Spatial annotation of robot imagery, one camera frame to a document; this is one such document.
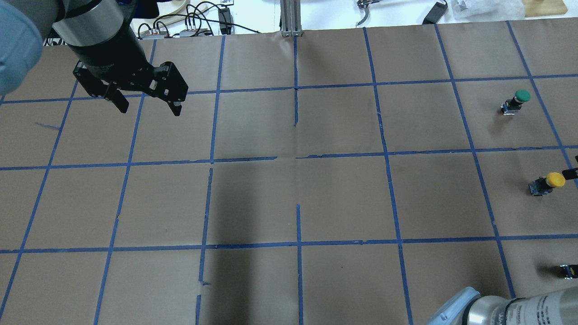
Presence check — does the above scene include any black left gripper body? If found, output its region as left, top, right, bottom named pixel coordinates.
left=52, top=0, right=188, bottom=103

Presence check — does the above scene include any yellow push button switch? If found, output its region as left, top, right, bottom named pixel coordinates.
left=529, top=172, right=566, bottom=197

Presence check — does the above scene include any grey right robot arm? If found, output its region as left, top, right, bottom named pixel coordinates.
left=427, top=287, right=577, bottom=325

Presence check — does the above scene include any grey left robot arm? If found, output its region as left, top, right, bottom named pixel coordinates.
left=0, top=0, right=188, bottom=116

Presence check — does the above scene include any beige tray with plate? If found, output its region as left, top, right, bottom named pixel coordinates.
left=131, top=0, right=202, bottom=32

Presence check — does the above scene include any power strip with plugs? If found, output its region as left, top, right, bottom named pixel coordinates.
left=135, top=0, right=235, bottom=39

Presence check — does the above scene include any wooden block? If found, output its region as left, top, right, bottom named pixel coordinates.
left=522, top=0, right=568, bottom=18

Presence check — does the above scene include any clear plastic bag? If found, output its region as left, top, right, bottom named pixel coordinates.
left=448, top=0, right=526, bottom=21

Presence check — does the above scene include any black power adapter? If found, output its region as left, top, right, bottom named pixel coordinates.
left=422, top=0, right=448, bottom=25

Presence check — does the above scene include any green push button switch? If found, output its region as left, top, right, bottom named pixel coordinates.
left=500, top=90, right=532, bottom=116

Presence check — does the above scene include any small black button switch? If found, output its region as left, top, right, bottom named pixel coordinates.
left=559, top=264, right=578, bottom=279

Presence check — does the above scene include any aluminium frame post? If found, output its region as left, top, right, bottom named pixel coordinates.
left=280, top=0, right=303, bottom=37

